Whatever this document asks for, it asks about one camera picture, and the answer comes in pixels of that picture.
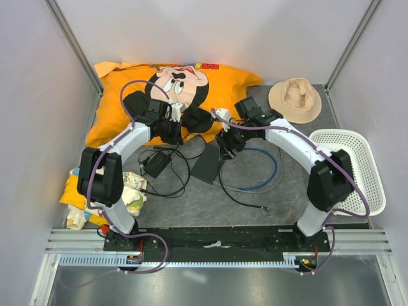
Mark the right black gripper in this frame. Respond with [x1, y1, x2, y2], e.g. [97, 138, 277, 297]
[215, 119, 253, 161]

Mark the black network switch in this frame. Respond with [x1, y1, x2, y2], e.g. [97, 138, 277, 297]
[191, 144, 220, 185]

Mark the blue ethernet cable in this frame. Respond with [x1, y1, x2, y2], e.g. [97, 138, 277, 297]
[229, 147, 279, 192]

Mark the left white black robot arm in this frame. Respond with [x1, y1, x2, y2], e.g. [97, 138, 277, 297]
[77, 99, 186, 252]

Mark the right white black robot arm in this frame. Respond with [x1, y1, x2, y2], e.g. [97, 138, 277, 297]
[211, 97, 354, 251]

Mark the small black power adapter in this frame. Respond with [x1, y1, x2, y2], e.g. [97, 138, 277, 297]
[143, 151, 171, 179]

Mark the orange Mickey Mouse pillow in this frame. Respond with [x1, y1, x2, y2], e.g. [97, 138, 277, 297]
[86, 62, 262, 148]

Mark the beige bucket hat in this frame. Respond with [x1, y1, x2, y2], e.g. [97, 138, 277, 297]
[268, 78, 322, 124]

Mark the patterned cream yellow cloth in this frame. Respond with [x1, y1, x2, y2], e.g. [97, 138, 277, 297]
[59, 167, 147, 230]

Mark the white perforated plastic basket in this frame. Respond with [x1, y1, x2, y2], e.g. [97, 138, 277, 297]
[310, 129, 386, 216]

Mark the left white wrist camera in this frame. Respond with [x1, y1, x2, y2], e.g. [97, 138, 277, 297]
[168, 103, 186, 122]

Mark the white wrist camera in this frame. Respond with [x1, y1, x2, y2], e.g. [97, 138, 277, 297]
[211, 108, 231, 132]
[168, 103, 186, 122]

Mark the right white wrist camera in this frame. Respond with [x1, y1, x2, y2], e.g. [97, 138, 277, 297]
[211, 108, 231, 132]

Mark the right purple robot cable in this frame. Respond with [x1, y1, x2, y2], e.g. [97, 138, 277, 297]
[210, 108, 371, 277]

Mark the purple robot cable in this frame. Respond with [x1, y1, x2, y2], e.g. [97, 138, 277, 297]
[210, 108, 371, 277]
[55, 79, 173, 289]

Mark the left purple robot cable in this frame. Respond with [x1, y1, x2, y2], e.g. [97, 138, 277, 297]
[55, 79, 173, 289]

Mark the grey ethernet cable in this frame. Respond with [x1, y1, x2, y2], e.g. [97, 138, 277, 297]
[212, 146, 284, 194]

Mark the thin black adapter cord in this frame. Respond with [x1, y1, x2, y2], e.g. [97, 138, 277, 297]
[136, 133, 208, 198]

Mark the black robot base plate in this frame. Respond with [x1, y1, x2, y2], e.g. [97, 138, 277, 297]
[111, 226, 330, 262]

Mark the grey slotted cable duct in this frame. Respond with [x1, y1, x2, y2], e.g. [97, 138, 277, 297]
[59, 254, 300, 268]

